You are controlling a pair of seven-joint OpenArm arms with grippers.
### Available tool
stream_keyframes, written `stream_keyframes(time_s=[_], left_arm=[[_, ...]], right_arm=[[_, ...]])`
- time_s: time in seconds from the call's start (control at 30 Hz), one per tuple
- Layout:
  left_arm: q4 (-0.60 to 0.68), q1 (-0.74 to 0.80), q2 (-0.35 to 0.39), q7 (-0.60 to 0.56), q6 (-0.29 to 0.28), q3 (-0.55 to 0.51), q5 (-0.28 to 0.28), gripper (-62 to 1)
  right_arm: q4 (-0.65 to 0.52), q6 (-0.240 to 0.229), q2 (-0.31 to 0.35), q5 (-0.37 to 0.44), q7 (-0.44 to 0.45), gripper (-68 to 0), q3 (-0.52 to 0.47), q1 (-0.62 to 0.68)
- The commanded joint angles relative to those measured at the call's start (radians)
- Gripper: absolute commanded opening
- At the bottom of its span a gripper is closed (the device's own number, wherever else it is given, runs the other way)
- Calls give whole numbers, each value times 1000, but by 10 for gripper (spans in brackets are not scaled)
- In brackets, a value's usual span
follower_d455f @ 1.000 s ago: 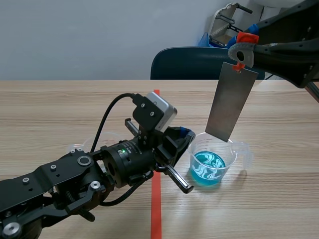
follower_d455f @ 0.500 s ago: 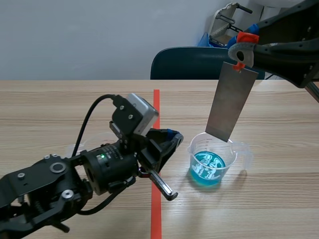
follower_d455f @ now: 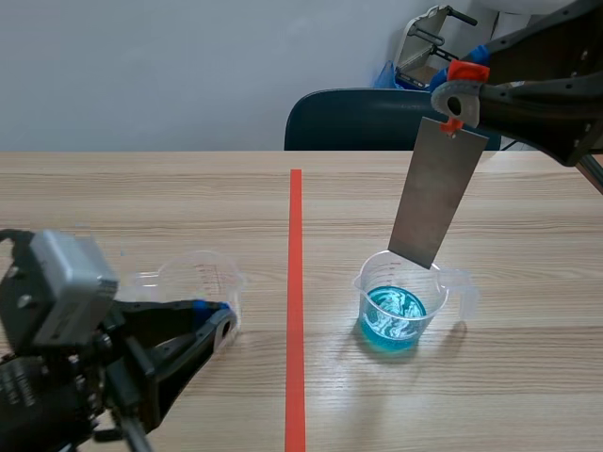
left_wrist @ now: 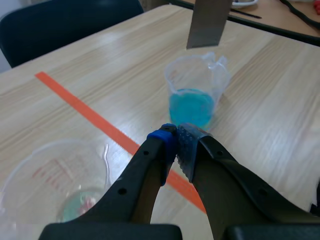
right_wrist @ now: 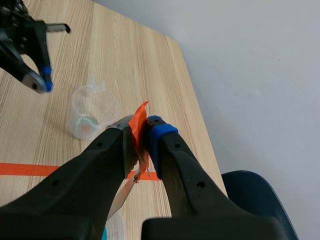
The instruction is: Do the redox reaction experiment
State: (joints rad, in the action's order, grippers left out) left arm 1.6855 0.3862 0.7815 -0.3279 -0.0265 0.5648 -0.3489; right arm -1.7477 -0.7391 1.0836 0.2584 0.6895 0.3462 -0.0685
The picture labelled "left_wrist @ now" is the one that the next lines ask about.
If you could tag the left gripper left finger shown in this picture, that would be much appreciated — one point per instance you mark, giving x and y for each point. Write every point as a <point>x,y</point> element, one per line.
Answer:
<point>130,185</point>

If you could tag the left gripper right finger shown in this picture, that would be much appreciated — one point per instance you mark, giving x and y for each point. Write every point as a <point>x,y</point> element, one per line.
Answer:
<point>225,190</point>

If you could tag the grey metal plate orange strip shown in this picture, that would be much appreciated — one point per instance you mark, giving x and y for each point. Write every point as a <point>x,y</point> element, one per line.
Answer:
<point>207,25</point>

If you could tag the empty clear plastic beaker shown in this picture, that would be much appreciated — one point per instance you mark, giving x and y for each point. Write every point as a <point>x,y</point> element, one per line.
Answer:
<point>55,175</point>

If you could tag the clear beaker with blue liquid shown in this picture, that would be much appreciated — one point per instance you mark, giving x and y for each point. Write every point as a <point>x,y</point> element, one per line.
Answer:
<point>192,107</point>

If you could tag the dark blue chair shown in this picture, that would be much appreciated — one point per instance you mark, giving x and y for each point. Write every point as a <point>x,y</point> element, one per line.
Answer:
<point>62,25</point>

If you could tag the wooden desk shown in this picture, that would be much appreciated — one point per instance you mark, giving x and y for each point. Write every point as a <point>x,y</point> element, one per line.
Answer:
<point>280,22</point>

